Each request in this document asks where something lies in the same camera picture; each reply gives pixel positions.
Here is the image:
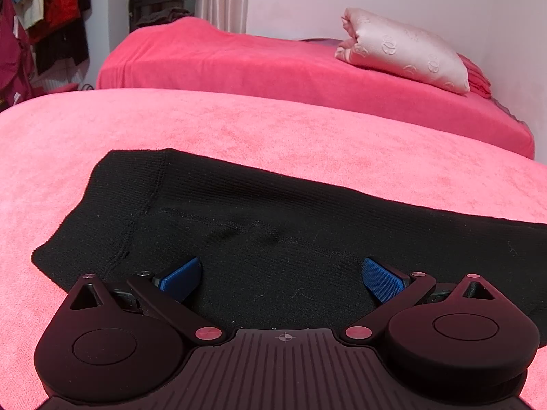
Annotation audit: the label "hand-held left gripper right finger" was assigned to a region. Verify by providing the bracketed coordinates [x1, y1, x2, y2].
[341, 257, 505, 343]

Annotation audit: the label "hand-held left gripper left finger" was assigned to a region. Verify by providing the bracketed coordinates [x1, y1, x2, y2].
[63, 257, 226, 343]

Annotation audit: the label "black knit pants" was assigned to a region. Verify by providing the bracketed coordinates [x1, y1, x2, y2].
[31, 148, 547, 347]

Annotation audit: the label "pink fleece bed blanket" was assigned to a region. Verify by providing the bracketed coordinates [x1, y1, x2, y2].
[0, 87, 547, 410]

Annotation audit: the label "folded pink blanket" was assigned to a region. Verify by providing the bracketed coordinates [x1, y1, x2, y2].
[457, 53, 492, 100]

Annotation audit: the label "bed with pink cover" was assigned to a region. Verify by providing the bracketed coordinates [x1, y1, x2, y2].
[96, 17, 536, 160]

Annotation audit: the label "pale pink satin pillow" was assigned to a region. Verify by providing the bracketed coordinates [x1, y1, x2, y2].
[334, 7, 471, 95]

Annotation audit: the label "black hanging coat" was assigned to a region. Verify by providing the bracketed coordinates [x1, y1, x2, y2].
[33, 0, 93, 76]

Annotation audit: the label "dark brown cloth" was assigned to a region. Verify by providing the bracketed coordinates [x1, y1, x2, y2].
[136, 8, 193, 27]

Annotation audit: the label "maroon hanging jacket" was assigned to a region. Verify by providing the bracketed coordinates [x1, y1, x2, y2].
[0, 0, 36, 106]

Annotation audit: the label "red padded jacket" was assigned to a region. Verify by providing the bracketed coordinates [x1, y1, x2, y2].
[27, 0, 83, 44]

